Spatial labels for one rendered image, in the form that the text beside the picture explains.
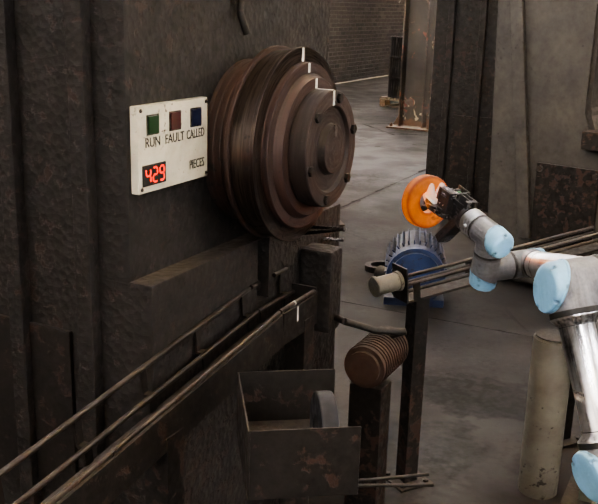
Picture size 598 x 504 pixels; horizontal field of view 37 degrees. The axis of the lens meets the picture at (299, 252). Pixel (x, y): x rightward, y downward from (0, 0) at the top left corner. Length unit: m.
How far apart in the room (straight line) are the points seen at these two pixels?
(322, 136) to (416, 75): 9.00
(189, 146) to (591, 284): 0.94
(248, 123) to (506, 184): 3.04
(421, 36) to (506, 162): 6.28
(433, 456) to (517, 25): 2.49
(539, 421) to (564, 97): 2.28
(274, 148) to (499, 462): 1.51
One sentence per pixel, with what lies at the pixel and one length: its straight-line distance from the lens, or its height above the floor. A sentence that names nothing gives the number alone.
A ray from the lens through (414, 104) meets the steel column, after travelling 11.09.
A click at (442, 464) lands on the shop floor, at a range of 3.03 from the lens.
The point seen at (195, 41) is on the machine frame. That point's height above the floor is 1.36.
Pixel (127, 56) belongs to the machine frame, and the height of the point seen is 1.34.
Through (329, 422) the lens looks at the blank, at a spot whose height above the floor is 0.72.
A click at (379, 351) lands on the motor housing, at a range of 2.49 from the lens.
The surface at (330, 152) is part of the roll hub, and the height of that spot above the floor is 1.11.
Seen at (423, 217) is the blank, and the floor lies 0.86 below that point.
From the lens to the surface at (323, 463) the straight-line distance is 1.64.
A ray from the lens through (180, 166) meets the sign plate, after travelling 1.96.
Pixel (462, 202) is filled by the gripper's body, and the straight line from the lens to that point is 2.47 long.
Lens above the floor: 1.45
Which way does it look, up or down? 16 degrees down
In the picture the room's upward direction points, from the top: 2 degrees clockwise
